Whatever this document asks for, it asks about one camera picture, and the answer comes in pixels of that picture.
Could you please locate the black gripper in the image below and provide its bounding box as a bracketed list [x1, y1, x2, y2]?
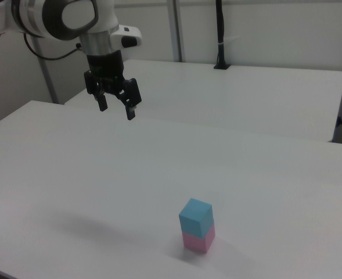
[83, 50, 143, 121]

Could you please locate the blue cube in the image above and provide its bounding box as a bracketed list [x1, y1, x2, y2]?
[178, 198, 213, 239]

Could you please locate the pink cube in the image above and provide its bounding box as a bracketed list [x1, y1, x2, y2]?
[182, 223, 217, 253]

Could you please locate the white rear table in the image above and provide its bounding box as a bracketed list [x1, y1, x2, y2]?
[64, 59, 342, 143]

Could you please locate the black pole with clamp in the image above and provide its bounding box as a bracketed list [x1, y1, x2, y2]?
[213, 0, 232, 70]

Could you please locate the grey wall frame post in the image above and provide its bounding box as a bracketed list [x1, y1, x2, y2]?
[32, 37, 59, 104]
[167, 0, 186, 63]

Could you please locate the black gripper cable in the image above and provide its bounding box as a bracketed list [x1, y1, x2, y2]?
[23, 33, 83, 62]

